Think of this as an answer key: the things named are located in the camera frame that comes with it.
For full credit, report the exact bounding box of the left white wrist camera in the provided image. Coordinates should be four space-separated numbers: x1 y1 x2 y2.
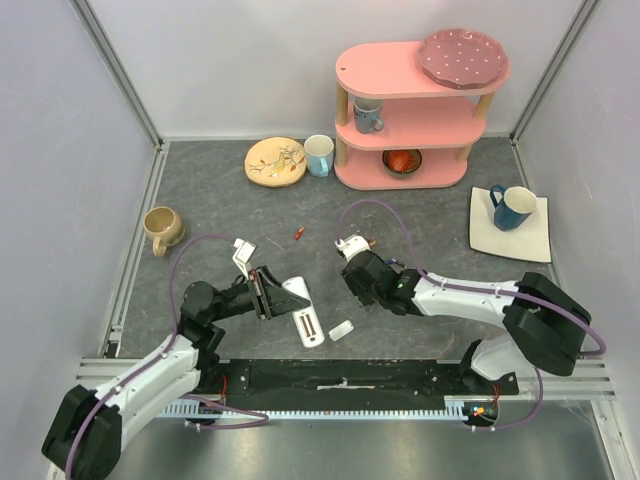
232 238 257 279

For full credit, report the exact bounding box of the beige ceramic mug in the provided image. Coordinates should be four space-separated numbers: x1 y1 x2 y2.
143 206 185 257

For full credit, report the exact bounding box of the red orange battery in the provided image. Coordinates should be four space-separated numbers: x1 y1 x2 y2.
294 227 305 241

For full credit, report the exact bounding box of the grey mug on shelf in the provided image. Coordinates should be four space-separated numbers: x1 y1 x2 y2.
353 97 384 134

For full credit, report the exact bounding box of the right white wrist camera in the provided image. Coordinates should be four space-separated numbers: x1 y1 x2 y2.
335 234 371 262

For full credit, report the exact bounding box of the yellow floral plate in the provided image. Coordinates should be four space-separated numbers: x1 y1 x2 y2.
244 136 307 188

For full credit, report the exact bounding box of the orange cup in bowl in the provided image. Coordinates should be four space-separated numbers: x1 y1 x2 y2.
387 150 419 173

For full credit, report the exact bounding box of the white square plate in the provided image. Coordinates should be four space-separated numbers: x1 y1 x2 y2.
469 186 552 264

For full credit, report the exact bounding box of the patterned dark bowl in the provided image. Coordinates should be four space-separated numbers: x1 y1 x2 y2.
382 149 422 178

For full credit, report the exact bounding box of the pink three-tier shelf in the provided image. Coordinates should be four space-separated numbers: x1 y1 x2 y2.
334 41 511 190

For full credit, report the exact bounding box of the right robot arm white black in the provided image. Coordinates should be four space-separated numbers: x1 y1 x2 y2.
341 250 591 394

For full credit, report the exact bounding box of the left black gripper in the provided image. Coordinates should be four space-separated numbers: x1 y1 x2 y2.
208 264 310 322

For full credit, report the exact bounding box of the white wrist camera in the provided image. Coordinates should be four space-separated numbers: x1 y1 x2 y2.
335 234 371 262
232 238 257 279

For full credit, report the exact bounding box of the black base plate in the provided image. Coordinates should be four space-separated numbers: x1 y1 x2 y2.
193 359 519 409

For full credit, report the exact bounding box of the white slotted cable duct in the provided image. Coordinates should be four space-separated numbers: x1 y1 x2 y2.
157 398 499 423

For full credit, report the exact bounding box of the pink polka dot plate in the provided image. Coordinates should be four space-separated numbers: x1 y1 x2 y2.
416 28 509 90

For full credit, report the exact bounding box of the white battery cover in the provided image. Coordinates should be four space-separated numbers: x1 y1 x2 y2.
329 320 354 342

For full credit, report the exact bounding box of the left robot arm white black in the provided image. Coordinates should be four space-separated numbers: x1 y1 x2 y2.
42 267 311 479

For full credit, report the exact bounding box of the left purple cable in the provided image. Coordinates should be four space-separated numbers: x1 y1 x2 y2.
63 234 271 480

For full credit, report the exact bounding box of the light blue mug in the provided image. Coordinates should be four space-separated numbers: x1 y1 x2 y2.
304 134 334 178

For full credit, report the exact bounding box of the dark blue mug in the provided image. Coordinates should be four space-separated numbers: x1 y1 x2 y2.
489 185 537 231

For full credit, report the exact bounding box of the white remote control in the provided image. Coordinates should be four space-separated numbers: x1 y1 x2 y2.
282 276 325 348

